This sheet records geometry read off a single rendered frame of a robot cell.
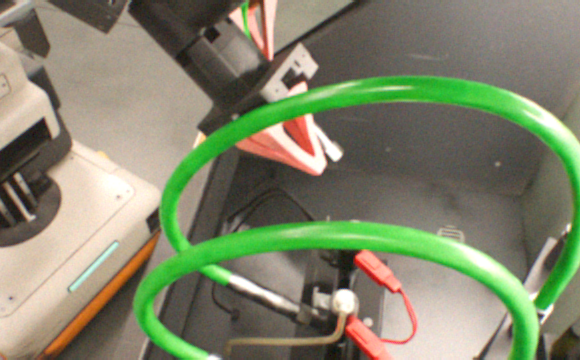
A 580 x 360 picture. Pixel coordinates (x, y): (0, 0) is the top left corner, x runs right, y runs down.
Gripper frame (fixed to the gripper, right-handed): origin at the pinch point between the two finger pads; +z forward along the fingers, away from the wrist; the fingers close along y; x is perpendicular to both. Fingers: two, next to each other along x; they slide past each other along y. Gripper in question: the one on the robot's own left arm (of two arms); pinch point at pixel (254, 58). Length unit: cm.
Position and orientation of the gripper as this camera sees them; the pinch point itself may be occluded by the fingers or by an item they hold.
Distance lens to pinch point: 58.1
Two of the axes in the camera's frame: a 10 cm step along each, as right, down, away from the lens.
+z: 3.4, 9.3, 1.4
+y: 7.5, -3.6, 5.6
